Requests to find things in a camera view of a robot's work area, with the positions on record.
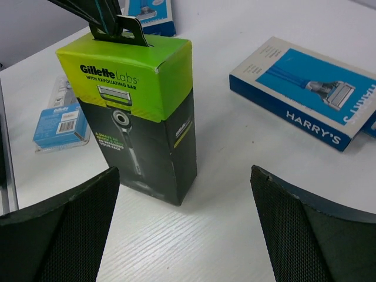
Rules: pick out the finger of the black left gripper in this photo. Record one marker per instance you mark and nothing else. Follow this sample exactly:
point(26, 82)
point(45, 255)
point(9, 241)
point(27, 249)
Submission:
point(102, 14)

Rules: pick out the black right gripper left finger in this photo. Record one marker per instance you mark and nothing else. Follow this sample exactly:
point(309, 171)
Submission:
point(63, 237)

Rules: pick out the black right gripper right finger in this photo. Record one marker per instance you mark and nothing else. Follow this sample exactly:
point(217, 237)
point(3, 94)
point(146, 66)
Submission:
point(310, 238)

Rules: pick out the left blue Harry's razor box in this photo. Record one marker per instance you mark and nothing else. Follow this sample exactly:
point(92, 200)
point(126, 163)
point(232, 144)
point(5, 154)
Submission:
point(155, 16)

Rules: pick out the blue harry's razor box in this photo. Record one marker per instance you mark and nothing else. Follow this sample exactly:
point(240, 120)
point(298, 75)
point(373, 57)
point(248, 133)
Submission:
point(155, 16)
point(328, 99)

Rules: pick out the clear blue razor blister pack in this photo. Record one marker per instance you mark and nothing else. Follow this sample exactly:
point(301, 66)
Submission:
point(62, 125)

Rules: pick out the centre blue Harry's razor box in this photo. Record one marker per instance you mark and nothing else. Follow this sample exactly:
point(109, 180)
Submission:
point(328, 99)

